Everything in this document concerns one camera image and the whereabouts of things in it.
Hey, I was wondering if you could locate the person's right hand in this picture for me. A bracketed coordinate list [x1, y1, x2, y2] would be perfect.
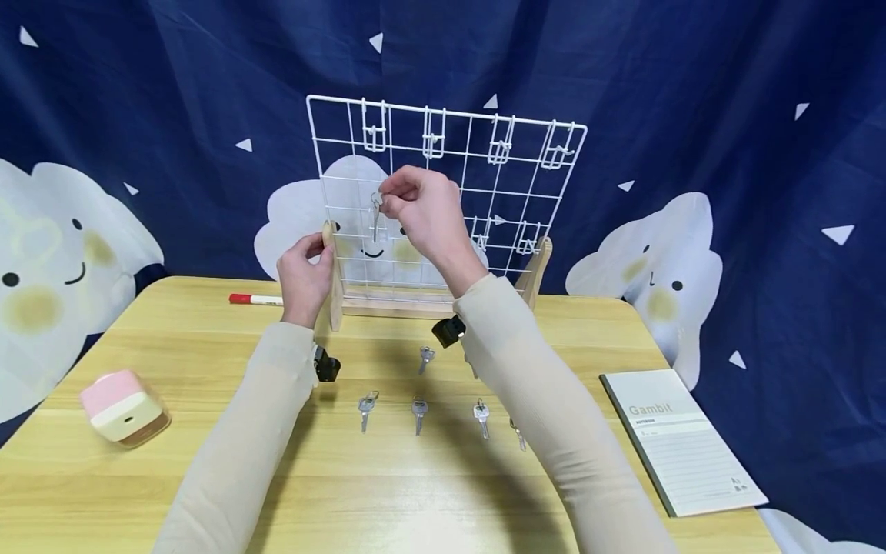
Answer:
[378, 165, 489, 299]

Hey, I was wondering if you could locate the person's left hand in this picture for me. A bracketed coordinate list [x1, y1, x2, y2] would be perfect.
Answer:
[277, 231, 338, 330]

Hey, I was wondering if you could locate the white wire grid wooden stand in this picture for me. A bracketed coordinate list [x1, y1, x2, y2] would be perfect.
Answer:
[305, 94, 589, 333]

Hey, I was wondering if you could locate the person's right forearm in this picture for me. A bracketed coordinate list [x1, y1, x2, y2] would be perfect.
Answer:
[453, 273, 681, 554]

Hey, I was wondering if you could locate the person's left forearm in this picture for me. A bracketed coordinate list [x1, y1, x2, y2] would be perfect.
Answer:
[152, 322, 326, 554]

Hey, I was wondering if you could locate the black wrist band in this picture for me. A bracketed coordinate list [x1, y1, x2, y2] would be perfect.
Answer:
[431, 314, 468, 349]
[312, 345, 342, 383]

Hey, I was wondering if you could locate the group of silver keys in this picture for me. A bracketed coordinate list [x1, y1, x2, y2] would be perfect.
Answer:
[356, 345, 528, 453]

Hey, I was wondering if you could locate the pink and cream box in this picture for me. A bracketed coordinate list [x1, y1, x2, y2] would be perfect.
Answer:
[79, 369, 172, 449]

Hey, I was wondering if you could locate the white notebook with green spine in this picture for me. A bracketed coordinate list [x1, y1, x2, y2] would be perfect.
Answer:
[599, 369, 770, 518]

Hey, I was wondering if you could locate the set of white wire hooks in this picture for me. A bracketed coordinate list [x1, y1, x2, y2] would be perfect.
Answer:
[360, 98, 577, 256]

